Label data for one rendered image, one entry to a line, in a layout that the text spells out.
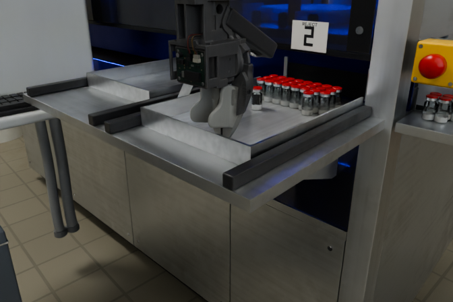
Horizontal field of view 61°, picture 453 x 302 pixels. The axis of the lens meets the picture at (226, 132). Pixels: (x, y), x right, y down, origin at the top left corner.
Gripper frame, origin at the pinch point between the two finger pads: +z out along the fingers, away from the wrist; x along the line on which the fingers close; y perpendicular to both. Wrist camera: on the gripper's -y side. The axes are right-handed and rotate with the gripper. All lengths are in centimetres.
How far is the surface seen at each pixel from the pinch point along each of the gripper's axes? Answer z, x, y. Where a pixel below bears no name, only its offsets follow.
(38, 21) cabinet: -10, -88, -11
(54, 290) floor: 92, -94, -1
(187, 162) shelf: 3.6, -2.2, 6.0
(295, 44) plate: -8.1, -10.0, -32.3
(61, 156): 40, -98, -15
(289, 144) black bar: 1.7, 7.4, -5.7
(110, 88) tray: 2.4, -43.3, -6.5
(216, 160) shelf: 3.7, 0.2, 2.5
